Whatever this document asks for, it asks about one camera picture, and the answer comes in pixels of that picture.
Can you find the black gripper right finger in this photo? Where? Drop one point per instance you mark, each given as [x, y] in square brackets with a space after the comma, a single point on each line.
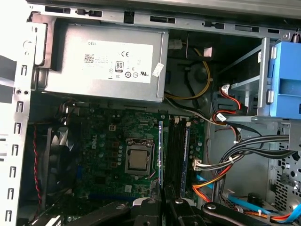
[179, 212]

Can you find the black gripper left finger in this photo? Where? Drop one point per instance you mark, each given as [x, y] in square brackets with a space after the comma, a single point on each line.
[150, 212]

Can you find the blue RAM stick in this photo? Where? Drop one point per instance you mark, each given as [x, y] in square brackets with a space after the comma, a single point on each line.
[185, 160]
[161, 153]

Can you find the black RAM slot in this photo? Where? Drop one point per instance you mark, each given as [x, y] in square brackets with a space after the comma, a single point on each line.
[171, 153]
[178, 153]

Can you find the metal socket cover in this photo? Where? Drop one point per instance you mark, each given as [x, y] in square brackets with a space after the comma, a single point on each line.
[137, 172]

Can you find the blue expansion slot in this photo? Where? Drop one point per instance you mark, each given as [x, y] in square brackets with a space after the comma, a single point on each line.
[110, 196]

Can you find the silver CPU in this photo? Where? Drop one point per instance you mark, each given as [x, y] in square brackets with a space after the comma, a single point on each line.
[137, 160]

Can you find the green motherboard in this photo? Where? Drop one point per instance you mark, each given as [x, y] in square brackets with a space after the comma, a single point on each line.
[101, 164]

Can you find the black case fan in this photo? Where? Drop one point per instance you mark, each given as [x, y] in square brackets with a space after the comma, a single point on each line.
[61, 162]

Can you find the black PC case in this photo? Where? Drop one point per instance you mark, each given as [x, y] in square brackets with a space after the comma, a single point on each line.
[21, 141]

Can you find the grey metal drive cage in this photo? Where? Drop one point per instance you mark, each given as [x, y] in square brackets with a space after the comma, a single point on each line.
[263, 82]

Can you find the grey power supply unit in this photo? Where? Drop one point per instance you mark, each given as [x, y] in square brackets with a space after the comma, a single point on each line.
[70, 70]

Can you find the blue drive latch bracket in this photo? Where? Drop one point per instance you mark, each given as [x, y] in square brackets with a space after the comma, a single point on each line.
[289, 70]

